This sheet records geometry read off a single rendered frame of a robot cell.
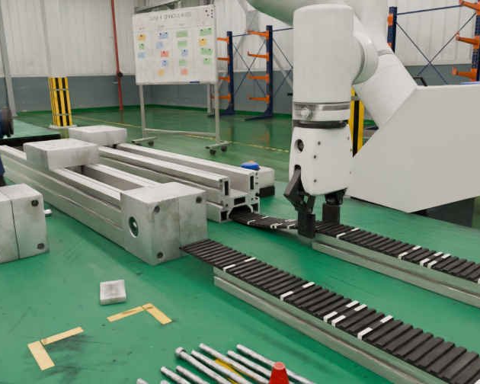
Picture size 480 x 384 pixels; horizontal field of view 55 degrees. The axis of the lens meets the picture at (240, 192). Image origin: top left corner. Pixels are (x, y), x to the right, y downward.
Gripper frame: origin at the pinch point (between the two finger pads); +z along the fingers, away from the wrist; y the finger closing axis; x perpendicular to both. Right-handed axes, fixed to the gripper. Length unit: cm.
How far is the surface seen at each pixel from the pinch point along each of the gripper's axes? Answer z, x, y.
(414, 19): -115, 433, 762
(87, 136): -7, 78, -5
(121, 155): -4, 59, -5
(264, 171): -2.0, 27.8, 13.9
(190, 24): -91, 499, 317
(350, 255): 2.9, -7.7, -2.1
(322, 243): 2.8, -2.1, -1.5
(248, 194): -0.4, 19.4, 2.0
